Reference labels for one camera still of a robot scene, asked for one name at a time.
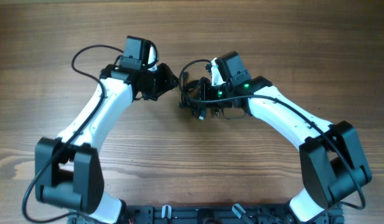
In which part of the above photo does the black cable bundle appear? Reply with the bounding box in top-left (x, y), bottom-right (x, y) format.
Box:
top-left (178, 71), bottom-right (220, 121)

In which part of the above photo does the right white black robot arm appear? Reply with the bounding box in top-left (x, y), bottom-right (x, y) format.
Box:
top-left (180, 52), bottom-right (372, 223)

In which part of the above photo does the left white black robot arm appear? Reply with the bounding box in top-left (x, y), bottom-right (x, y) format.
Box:
top-left (22, 36), bottom-right (177, 223)

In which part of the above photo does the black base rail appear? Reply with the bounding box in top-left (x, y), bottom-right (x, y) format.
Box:
top-left (67, 203), bottom-right (345, 224)

